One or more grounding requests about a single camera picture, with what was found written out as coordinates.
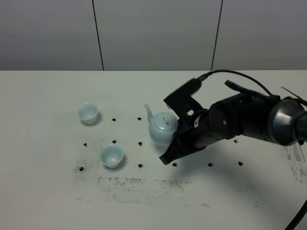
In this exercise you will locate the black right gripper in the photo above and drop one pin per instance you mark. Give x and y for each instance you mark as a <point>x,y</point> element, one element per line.
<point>226,119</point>

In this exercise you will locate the blue porcelain teapot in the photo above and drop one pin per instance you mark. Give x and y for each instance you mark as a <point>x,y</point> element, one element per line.
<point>162,126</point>

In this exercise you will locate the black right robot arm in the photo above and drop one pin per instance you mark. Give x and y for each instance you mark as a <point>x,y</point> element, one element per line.
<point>272,119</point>

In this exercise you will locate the near blue porcelain teacup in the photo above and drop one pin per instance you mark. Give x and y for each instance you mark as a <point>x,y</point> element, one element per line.
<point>111,156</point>

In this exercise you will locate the blue porcelain teacup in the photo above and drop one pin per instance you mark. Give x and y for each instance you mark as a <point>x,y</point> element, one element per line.
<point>111,156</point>
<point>87,113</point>

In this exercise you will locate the far blue porcelain teacup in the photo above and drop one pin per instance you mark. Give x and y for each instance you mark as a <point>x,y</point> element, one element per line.
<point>87,113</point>

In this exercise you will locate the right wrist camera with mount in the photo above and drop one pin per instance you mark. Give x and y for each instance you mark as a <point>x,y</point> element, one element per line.
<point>180,100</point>

